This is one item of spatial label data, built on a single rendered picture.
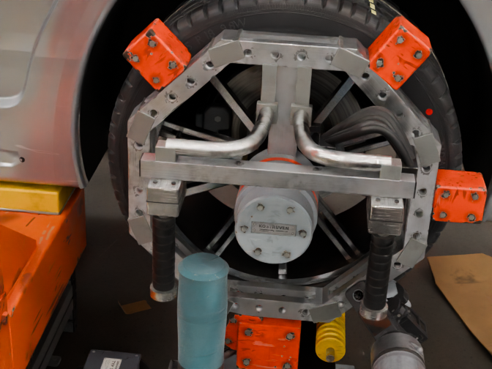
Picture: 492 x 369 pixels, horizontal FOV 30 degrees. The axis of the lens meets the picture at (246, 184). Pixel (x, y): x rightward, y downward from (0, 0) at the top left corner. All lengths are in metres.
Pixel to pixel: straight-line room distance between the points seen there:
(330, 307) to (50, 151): 0.62
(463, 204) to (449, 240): 1.67
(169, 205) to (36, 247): 0.45
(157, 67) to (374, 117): 0.38
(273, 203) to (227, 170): 0.11
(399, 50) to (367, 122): 0.15
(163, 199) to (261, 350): 0.49
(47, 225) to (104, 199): 1.57
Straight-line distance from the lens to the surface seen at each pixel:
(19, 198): 1.91
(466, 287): 3.03
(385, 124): 1.45
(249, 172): 1.40
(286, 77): 1.55
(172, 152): 1.40
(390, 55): 1.53
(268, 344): 1.78
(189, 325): 1.63
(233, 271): 1.81
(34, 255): 1.76
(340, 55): 1.52
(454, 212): 1.65
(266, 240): 1.50
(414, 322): 1.69
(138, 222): 1.69
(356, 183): 1.40
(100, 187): 3.51
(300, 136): 1.44
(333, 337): 1.79
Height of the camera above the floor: 1.58
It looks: 26 degrees down
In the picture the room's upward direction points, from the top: 3 degrees clockwise
